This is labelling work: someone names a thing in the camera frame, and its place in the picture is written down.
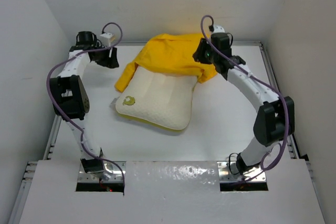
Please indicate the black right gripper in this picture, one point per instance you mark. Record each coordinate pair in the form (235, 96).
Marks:
(198, 55)

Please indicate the metal base plate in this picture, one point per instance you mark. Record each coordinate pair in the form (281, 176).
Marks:
(228, 174)
(110, 174)

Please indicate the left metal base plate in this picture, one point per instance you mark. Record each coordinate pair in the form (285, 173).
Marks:
(110, 174)

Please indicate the cream quilted pillow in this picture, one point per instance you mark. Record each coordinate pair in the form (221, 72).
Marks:
(161, 99)

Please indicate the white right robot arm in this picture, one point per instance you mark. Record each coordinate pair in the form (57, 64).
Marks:
(275, 118)

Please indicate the yellow pillowcase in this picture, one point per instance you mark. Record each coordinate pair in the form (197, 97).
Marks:
(170, 54)

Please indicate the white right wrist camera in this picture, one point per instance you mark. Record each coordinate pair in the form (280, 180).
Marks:
(214, 29)

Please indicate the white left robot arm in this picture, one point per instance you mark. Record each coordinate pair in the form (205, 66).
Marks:
(71, 101)

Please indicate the white front cover board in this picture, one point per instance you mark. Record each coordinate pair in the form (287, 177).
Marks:
(171, 192)

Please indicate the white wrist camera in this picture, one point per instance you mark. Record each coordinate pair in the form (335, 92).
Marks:
(107, 39)
(214, 29)

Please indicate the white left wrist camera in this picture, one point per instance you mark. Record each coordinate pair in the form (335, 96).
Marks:
(107, 39)

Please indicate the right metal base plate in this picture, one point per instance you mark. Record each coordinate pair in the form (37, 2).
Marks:
(228, 174)

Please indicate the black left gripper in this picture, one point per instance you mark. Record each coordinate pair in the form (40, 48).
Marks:
(111, 62)

